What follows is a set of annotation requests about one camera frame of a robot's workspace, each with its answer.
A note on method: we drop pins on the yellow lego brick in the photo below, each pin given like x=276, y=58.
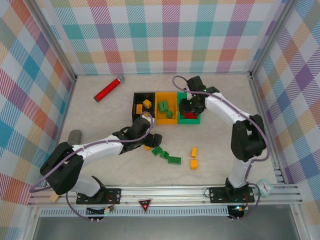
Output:
x=139, y=109
x=147, y=103
x=148, y=148
x=194, y=165
x=194, y=152

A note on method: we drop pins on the green lego brick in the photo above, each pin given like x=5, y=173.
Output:
x=157, y=151
x=169, y=114
x=164, y=103
x=174, y=160
x=162, y=108
x=164, y=154

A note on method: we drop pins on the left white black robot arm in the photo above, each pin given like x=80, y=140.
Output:
x=100, y=147

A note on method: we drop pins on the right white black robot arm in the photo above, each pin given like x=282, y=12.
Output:
x=225, y=107

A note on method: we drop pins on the green plastic bin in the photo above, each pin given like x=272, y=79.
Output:
x=190, y=121

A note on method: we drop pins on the yellow plastic bin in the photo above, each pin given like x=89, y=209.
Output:
x=166, y=121

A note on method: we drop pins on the black plastic bin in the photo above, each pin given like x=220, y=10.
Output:
x=145, y=95

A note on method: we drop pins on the red glitter tube silver cap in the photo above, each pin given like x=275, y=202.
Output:
x=107, y=90

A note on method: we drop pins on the gray oval stone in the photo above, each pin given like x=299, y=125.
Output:
x=74, y=136

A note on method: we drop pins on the red triangular sign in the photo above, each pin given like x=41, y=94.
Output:
x=145, y=204

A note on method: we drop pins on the small yellow power connector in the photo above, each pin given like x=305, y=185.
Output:
x=110, y=208
x=240, y=208

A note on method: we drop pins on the small teal alarm clock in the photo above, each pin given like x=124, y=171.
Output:
x=265, y=187

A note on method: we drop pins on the small wooden block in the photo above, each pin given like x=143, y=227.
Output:
x=55, y=197

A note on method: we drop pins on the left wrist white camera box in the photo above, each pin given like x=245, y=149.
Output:
x=148, y=120

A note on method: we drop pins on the long aluminum base rail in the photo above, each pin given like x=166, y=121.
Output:
x=162, y=193

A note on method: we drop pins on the aluminum side rail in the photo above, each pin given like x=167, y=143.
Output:
x=266, y=125
x=62, y=125

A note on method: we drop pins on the aluminum frame post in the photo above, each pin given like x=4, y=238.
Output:
x=272, y=40
x=53, y=42

